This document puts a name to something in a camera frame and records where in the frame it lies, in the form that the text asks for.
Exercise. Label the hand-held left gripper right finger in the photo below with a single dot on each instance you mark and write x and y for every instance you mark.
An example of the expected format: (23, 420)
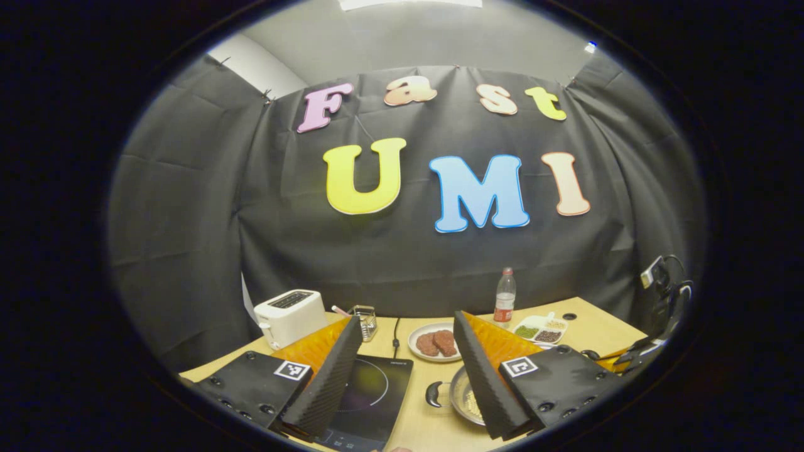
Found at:
(483, 383)

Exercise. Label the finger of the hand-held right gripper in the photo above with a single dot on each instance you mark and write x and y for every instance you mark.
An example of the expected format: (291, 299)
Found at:
(641, 350)

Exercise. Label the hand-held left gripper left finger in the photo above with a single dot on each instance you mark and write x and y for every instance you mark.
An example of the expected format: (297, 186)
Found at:
(333, 383)

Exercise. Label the black induction cooktop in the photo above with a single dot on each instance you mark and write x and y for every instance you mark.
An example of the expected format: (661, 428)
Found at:
(370, 402)

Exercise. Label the pile of soybeans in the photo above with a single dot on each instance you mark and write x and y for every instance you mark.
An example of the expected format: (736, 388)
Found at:
(472, 407)

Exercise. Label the brown meat patty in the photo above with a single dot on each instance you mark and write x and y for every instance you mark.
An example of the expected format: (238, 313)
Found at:
(427, 344)
(445, 342)

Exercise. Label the pink white stick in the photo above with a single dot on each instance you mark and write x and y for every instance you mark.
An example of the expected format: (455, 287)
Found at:
(340, 310)

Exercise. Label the round white plate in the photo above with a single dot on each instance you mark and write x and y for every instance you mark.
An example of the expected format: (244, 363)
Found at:
(418, 342)

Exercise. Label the white divided dish with beans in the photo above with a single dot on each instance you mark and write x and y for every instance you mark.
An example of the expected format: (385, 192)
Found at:
(540, 329)

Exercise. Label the white toaster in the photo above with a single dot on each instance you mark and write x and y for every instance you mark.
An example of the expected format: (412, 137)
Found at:
(289, 317)

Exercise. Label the clear plastic bottle red label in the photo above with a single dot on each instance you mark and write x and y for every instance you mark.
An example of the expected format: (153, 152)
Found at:
(504, 304)

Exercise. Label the black backdrop cloth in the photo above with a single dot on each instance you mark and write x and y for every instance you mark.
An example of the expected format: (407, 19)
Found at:
(282, 238)

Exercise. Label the ceiling light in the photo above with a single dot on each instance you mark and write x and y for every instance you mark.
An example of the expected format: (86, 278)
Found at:
(408, 3)

